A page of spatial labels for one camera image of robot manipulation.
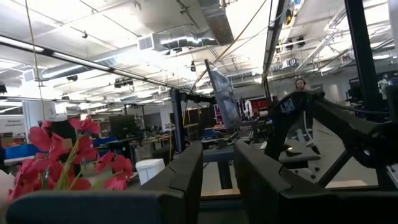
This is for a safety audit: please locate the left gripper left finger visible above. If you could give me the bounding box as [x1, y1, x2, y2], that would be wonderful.
[2, 141, 204, 224]

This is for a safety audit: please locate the red artificial flower bunch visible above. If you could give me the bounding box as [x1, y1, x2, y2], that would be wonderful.
[9, 119, 74, 200]
[68, 116, 134, 191]

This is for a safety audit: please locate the black monitor stand pole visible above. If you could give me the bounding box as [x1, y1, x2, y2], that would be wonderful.
[170, 88, 187, 154]

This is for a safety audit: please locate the black computer monitor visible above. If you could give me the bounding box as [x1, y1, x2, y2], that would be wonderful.
[108, 114, 138, 141]

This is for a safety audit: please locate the white plastic bucket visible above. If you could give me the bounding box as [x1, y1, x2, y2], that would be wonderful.
[135, 158, 165, 187]

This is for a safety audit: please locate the blue plastic bin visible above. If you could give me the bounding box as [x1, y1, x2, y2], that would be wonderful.
[0, 144, 41, 164]

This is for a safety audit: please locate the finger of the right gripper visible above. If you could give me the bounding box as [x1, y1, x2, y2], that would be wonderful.
[266, 124, 284, 161]
[277, 126, 295, 159]

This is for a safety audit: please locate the gray office chair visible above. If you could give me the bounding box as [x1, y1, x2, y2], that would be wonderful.
[278, 118, 323, 181]

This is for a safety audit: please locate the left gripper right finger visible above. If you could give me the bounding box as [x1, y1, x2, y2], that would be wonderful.
[234, 140, 398, 224]

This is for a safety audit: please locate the person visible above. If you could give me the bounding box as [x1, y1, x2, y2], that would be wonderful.
[294, 77, 308, 91]

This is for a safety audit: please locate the gray desk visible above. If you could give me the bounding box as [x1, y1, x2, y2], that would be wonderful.
[200, 136, 271, 191]

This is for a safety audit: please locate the white artificial tulip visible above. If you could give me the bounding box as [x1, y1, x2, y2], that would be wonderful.
[0, 169, 16, 208]

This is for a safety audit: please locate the black monitor on stand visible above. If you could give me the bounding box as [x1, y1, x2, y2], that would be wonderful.
[204, 58, 243, 131]

